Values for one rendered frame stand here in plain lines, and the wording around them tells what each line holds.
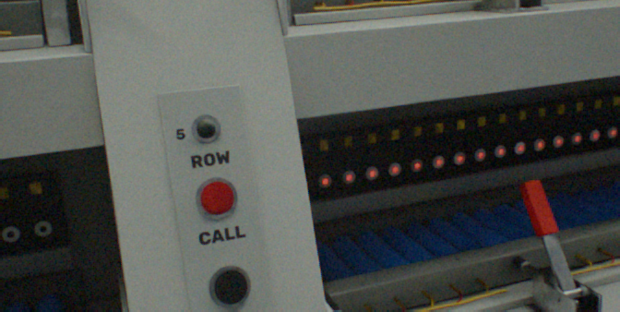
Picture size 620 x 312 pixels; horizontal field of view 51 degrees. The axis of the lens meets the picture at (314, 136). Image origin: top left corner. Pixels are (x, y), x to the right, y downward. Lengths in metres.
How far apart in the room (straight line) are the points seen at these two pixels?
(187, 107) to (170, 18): 0.05
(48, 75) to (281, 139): 0.11
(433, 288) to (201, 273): 0.18
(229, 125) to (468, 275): 0.21
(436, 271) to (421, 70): 0.14
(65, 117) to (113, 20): 0.05
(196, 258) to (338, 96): 0.11
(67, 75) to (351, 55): 0.14
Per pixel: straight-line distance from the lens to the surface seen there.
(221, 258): 0.32
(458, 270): 0.44
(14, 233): 0.49
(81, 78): 0.33
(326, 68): 0.35
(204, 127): 0.32
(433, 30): 0.37
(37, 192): 0.48
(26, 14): 0.40
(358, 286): 0.42
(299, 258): 0.33
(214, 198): 0.31
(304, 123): 0.54
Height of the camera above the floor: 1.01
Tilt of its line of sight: 3 degrees up
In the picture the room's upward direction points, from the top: 9 degrees counter-clockwise
